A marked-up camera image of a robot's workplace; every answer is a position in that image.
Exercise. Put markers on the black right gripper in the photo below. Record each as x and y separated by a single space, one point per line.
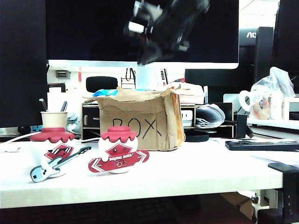
151 25

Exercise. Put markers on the cardboard box marked BOX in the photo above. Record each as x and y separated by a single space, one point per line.
130 110

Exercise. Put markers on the red-capped doll with snowboard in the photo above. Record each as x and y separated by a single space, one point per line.
119 135

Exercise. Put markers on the white box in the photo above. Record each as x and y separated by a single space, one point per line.
55 99

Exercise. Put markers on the red-capped doll with guitar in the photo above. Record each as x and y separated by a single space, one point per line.
52 136

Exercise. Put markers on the pink folded cloth stack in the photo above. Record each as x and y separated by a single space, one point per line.
190 95

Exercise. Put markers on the white power adapter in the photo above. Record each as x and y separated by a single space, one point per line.
187 115

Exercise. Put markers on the black chair headrest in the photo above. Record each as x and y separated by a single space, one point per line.
101 84

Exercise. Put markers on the blue packet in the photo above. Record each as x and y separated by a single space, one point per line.
105 93

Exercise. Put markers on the rolled newspaper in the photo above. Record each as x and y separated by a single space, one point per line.
209 115

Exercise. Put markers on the black AOC monitor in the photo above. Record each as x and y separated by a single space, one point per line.
247 46

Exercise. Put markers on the large white-framed monitor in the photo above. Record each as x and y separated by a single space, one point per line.
81 30

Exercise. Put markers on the black round dish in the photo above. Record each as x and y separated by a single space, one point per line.
196 137

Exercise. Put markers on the white mug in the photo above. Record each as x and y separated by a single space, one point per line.
243 100

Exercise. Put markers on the black computer tower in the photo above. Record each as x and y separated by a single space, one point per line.
264 53

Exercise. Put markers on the wooden desk organizer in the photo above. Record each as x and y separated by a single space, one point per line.
90 121

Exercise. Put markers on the clear plastic bag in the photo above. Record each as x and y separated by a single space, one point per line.
277 81

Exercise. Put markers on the beige paper cup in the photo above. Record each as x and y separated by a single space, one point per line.
54 120

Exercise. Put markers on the silver-tipped pen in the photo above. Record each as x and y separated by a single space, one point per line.
43 105

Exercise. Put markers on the white monitor riser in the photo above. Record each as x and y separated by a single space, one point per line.
276 123

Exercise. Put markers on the black remote control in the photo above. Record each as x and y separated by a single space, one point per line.
262 145

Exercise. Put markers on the brown carton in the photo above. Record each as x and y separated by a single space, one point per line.
241 205

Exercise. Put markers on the black table clamp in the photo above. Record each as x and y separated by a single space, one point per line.
290 186

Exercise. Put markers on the grey wall socket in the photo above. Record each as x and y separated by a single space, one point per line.
63 74

